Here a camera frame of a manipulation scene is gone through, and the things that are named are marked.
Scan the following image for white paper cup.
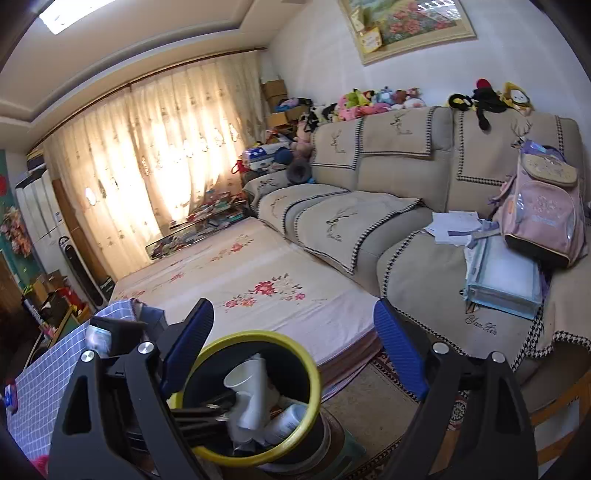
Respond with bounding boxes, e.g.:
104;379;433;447
223;353;276;430
228;392;260;445

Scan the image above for small white bottle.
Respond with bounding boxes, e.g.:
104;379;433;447
263;403;308;446

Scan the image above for blue checked tablecloth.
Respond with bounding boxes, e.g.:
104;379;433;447
7;299;135;460

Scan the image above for red tissue pack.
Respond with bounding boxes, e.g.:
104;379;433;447
3;382;18;413

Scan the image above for black tower fan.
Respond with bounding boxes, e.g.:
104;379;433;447
58;236;107;309

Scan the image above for clear document folder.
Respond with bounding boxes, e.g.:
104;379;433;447
464;235;543;320

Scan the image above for artificial flower bouquet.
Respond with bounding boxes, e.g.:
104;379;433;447
1;206;32;258

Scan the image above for glass coffee table with clutter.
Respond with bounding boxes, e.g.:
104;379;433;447
145;195;249;261

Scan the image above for black bin with yellow rim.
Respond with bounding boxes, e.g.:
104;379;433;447
169;331;342;479

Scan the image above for cream curtains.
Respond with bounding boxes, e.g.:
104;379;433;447
42;51;266;279

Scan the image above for white papers on sofa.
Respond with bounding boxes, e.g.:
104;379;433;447
424;211;481;246

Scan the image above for pink school backpack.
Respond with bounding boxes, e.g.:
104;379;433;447
493;140;586;269

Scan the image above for beige sofa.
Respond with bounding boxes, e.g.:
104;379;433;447
241;104;591;416

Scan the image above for cardboard boxes stack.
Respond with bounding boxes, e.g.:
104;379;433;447
262;80;312;129

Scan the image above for plush toy pile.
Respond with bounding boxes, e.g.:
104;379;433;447
308;86;426;124

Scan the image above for black red plush toy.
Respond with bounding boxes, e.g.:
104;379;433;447
448;78;508;132

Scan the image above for framed flower painting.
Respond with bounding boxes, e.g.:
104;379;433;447
339;0;477;65

